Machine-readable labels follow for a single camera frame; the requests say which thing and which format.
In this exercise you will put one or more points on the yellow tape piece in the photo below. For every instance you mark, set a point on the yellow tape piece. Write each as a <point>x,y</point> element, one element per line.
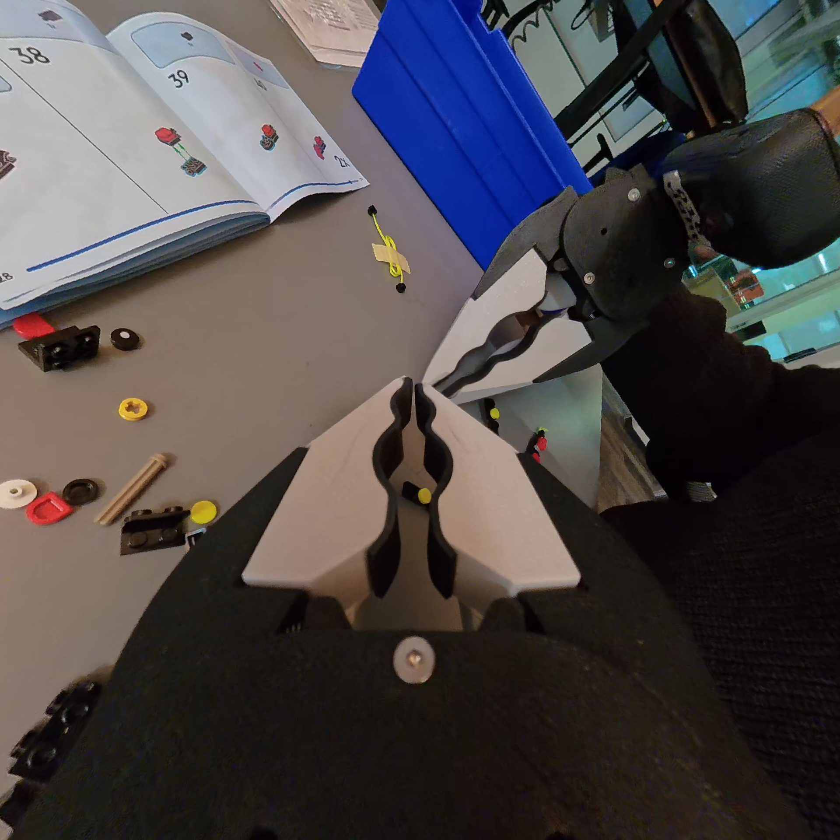
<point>401,264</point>

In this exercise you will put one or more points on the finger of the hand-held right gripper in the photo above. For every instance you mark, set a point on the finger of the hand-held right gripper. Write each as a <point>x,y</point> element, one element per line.
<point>499,289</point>
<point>558,348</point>

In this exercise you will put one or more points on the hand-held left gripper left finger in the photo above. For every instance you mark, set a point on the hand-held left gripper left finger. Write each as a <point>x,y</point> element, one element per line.
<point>321,518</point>

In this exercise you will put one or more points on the person's right hand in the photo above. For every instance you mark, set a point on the person's right hand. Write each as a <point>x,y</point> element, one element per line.
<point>530,318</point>

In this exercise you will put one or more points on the person's right forearm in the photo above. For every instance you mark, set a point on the person's right forearm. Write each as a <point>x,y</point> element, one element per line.
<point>709,394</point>

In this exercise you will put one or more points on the pile of loose lego pieces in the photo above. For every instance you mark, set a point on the pile of loose lego pieces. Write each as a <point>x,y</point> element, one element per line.
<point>151,531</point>

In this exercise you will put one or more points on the lego instruction booklet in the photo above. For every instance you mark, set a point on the lego instruction booklet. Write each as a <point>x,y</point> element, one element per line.
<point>98,164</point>

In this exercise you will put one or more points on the lego spider model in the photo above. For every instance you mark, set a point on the lego spider model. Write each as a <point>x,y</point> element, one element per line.
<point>423,495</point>

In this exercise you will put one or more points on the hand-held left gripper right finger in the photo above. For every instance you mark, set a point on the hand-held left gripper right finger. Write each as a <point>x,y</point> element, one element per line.
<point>505,518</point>

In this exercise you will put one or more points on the blue plastic bin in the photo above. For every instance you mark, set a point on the blue plastic bin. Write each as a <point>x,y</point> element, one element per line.
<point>459,118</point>

